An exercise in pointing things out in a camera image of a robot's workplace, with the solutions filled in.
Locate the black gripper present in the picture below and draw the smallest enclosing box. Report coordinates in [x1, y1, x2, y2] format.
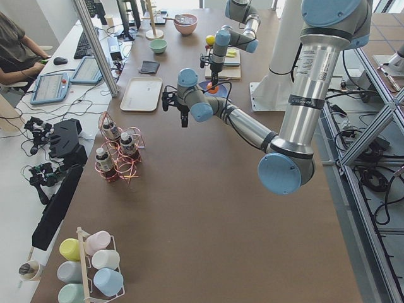
[177, 102, 189, 128]
[210, 62, 223, 88]

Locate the orange fruit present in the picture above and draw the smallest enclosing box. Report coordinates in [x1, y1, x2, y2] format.
[206, 82, 219, 95]

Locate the blue plate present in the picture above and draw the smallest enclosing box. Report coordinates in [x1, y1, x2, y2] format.
[198, 81, 228, 98]

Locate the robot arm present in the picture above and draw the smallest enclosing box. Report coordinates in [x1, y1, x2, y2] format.
[209, 1, 261, 85]
[175, 1, 372, 195]

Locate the wooden cutting board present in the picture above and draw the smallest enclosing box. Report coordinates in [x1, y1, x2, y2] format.
[218, 48, 241, 80]

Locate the yellow plastic knife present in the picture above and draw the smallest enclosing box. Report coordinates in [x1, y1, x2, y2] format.
[225, 49, 237, 58]

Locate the cream rabbit tray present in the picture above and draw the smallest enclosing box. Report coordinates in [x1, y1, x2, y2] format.
[120, 77, 162, 112]

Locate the pink bowl with ice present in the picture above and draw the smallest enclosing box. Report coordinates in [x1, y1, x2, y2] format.
[174, 14, 198, 35]

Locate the grey folded cloth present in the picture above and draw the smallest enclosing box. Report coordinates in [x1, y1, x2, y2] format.
[139, 60, 160, 74]

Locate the green bowl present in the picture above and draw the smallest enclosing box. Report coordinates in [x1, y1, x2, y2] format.
[150, 39, 167, 54]

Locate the tea bottle two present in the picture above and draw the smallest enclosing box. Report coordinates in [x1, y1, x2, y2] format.
[120, 132, 140, 160]

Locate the metal ice scoop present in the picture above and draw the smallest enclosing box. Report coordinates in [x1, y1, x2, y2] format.
[165, 15, 193, 25]

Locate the wooden cup tree stand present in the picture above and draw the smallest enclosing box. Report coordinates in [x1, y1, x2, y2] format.
[144, 0, 164, 40]

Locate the tea bottle one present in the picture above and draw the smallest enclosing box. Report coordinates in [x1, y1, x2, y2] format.
[102, 121, 121, 141]

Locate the tea bottle three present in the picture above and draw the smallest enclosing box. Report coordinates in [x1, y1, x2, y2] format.
[95, 147, 118, 182]

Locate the teach pendant far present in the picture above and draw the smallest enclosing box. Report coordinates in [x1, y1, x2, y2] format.
[70, 56, 102, 85]

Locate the teach pendant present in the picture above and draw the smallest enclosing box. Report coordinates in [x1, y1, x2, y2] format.
[30, 73, 69, 105]
[70, 56, 102, 85]

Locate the black keyboard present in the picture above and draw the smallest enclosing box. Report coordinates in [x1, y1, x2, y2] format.
[73, 31, 93, 59]

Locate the teach pendant near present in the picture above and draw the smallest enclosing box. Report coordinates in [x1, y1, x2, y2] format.
[30, 73, 69, 105]

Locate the black computer mouse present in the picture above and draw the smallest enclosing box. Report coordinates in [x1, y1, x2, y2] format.
[53, 56, 68, 66]

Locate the pink cup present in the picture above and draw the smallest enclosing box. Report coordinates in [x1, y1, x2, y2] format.
[84, 230, 111, 256]

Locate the white cup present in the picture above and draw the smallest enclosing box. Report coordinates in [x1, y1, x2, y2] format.
[92, 249, 120, 270]

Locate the seated person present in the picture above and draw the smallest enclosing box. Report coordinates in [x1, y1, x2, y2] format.
[1, 13, 50, 91]

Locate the yellow cup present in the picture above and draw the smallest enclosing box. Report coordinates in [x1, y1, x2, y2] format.
[59, 238, 80, 261]

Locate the blue cup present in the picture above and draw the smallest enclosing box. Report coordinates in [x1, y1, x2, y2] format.
[93, 268, 124, 297]

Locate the wooden cup rack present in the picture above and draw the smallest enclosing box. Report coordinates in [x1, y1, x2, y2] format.
[76, 227, 126, 303]

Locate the grey cup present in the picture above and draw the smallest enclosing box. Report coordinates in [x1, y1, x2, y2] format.
[57, 261, 82, 283]

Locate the green cup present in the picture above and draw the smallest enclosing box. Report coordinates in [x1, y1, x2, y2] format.
[57, 283, 84, 303]

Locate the paper cup with utensils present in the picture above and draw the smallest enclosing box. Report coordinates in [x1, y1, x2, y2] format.
[18, 260, 44, 282]

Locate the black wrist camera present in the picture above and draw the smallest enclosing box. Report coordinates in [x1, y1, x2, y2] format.
[162, 88, 177, 112]
[199, 54, 211, 68]

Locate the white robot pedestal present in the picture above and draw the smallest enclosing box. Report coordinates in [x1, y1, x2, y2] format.
[250, 0, 303, 112]

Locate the aluminium frame post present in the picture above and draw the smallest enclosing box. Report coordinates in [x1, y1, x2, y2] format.
[72, 0, 119, 97]

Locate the copper wire bottle rack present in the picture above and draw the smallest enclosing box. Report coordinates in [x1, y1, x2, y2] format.
[94, 112, 145, 183]

